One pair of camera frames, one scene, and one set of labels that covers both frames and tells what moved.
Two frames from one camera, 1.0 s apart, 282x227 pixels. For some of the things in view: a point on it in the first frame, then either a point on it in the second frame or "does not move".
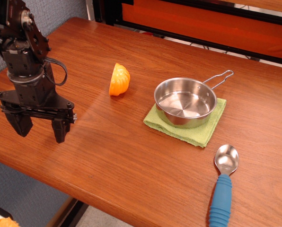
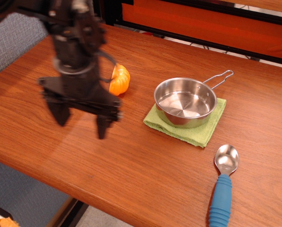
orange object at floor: [6, 222] does not move
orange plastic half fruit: [119, 80] does not move
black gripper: [35, 93] to [79, 86]
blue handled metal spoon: [226, 160] does not move
